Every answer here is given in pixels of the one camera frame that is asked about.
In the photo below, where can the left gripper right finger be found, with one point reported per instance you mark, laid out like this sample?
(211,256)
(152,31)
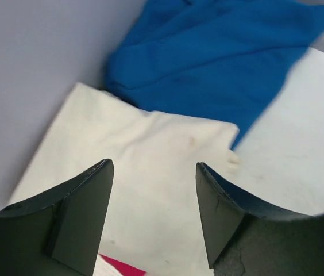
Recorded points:
(245,235)

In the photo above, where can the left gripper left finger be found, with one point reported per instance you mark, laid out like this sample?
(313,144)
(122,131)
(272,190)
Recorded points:
(58,231)

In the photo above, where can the folded red t-shirt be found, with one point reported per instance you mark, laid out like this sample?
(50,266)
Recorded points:
(124,268)

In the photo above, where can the blue t-shirt pile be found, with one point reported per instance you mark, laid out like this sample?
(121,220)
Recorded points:
(221,60)

